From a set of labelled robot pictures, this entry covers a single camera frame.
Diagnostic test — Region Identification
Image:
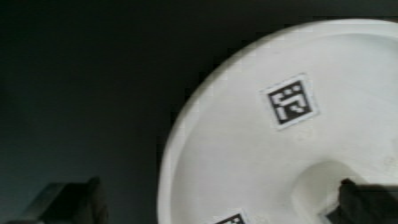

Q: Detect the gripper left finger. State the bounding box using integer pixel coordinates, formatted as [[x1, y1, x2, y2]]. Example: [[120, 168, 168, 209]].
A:
[[6, 177, 108, 224]]

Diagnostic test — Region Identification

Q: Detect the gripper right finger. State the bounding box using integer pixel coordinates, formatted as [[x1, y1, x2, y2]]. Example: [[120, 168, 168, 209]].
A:
[[325, 179, 398, 224]]

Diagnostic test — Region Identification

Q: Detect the white round table top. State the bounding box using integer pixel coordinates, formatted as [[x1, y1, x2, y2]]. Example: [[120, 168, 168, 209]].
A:
[[156, 19, 398, 224]]

